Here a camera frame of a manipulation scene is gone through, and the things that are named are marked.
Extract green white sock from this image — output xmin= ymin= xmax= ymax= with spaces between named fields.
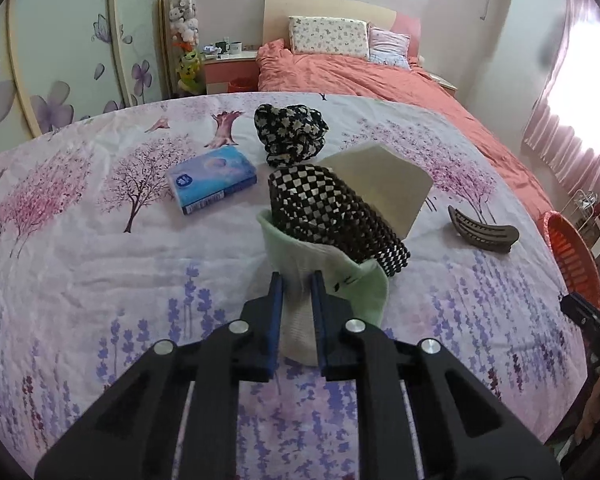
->
xmin=256 ymin=210 xmax=391 ymax=366

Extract yellow green plush toy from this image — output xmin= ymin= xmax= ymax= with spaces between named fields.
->
xmin=177 ymin=50 xmax=203 ymax=93

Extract floral printed tablecloth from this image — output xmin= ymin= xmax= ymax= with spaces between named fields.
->
xmin=0 ymin=91 xmax=588 ymax=480

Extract blue tissue packet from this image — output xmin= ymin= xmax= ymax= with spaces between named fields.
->
xmin=166 ymin=147 xmax=258 ymax=216

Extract bed with pink duvet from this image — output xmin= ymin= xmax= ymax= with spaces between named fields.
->
xmin=256 ymin=39 xmax=556 ymax=221

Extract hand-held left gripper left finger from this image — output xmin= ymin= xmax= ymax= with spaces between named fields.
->
xmin=34 ymin=271 xmax=285 ymax=480

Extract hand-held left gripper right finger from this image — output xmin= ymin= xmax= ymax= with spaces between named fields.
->
xmin=310 ymin=270 xmax=563 ymax=480

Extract black white checkered headband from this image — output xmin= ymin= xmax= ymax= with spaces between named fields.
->
xmin=267 ymin=164 xmax=412 ymax=278

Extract floral white pillow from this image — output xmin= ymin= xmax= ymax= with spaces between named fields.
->
xmin=288 ymin=15 xmax=371 ymax=61

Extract pink curtain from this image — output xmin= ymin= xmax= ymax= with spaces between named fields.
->
xmin=522 ymin=0 xmax=600 ymax=186

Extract white wire cart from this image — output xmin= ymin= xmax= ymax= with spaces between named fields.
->
xmin=570 ymin=187 xmax=600 ymax=226

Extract beige pink headboard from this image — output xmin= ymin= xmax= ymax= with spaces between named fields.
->
xmin=262 ymin=0 xmax=423 ymax=58

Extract pink striped pillow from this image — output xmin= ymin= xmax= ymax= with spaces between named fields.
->
xmin=367 ymin=26 xmax=412 ymax=67

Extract black white star scrunchie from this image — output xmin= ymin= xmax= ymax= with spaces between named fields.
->
xmin=254 ymin=103 xmax=330 ymax=168

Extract orange plastic laundry basket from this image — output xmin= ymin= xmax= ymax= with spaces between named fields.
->
xmin=539 ymin=210 xmax=600 ymax=311

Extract brown hair claw clip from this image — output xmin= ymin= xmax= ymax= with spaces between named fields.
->
xmin=447 ymin=205 xmax=521 ymax=253

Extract beige paper box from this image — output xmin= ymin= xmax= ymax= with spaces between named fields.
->
xmin=317 ymin=142 xmax=433 ymax=238

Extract flower print wardrobe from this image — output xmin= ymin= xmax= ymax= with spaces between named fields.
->
xmin=0 ymin=0 xmax=168 ymax=171

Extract stuffed toys hanging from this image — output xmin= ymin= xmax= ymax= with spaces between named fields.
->
xmin=167 ymin=0 xmax=201 ymax=96

